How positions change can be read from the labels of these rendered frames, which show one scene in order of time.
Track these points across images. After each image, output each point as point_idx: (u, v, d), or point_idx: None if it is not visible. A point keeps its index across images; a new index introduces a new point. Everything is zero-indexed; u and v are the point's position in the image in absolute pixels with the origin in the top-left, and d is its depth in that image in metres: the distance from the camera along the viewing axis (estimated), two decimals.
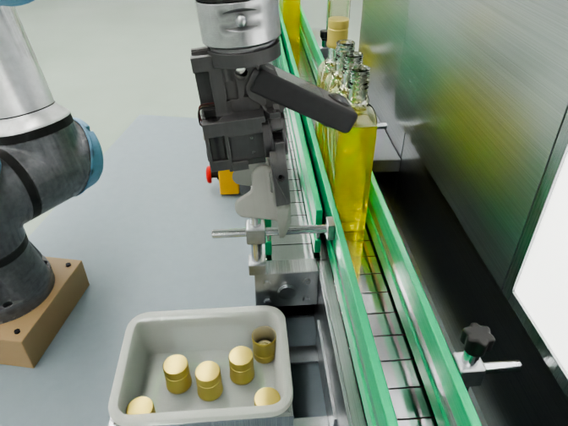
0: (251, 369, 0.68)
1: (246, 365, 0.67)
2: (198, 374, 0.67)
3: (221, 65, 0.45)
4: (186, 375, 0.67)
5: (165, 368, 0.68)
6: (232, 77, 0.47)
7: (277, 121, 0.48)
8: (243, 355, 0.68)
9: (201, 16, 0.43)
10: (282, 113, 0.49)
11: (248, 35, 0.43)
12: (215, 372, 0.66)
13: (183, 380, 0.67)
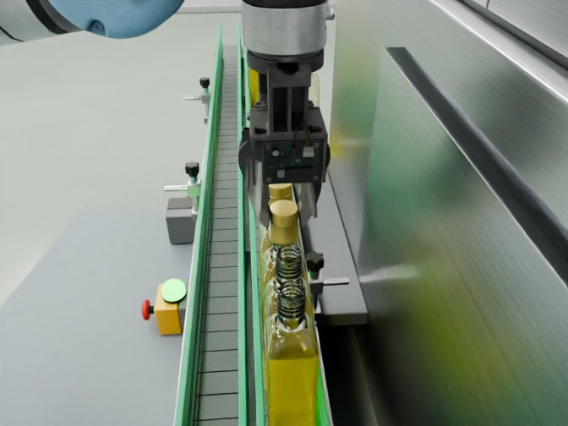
0: None
1: (296, 205, 0.58)
2: None
3: (317, 68, 0.43)
4: None
5: None
6: None
7: (314, 108, 0.51)
8: (283, 205, 0.58)
9: (308, 21, 0.40)
10: None
11: (324, 29, 0.44)
12: None
13: None
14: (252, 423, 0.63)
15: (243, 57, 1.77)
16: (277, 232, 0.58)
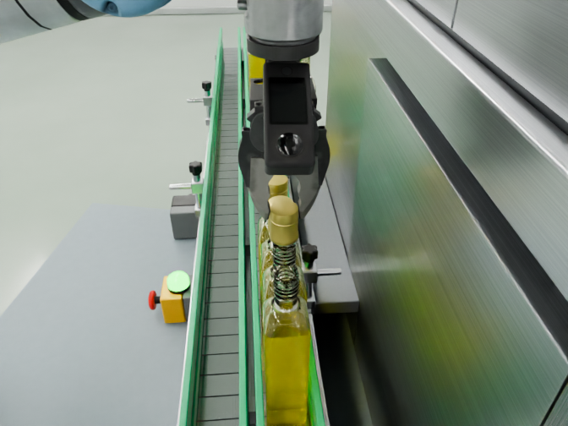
0: None
1: (292, 200, 0.65)
2: (277, 226, 0.57)
3: None
4: None
5: None
6: None
7: (252, 111, 0.50)
8: (280, 200, 0.64)
9: None
10: (264, 112, 0.49)
11: (244, 21, 0.46)
12: (286, 202, 0.58)
13: None
14: (251, 398, 0.69)
15: (243, 61, 1.84)
16: None
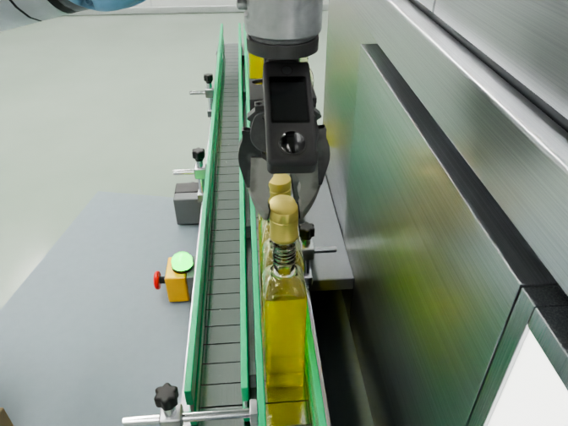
0: None
1: (289, 177, 0.70)
2: None
3: None
4: None
5: (280, 226, 0.57)
6: None
7: (252, 111, 0.50)
8: (279, 177, 0.69)
9: None
10: (264, 112, 0.50)
11: (244, 21, 0.47)
12: (285, 196, 0.65)
13: None
14: (252, 363, 0.74)
15: (243, 56, 1.89)
16: None
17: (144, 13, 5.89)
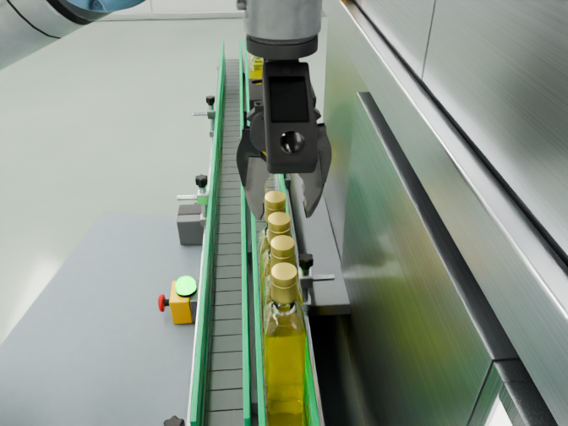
0: None
1: (289, 216, 0.73)
2: (277, 259, 0.68)
3: None
4: None
5: (281, 289, 0.63)
6: None
7: (252, 111, 0.50)
8: (279, 216, 0.73)
9: None
10: (264, 112, 0.50)
11: (243, 21, 0.47)
12: (285, 237, 0.69)
13: None
14: (253, 390, 0.78)
15: (243, 73, 1.92)
16: (274, 237, 0.73)
17: (144, 19, 5.93)
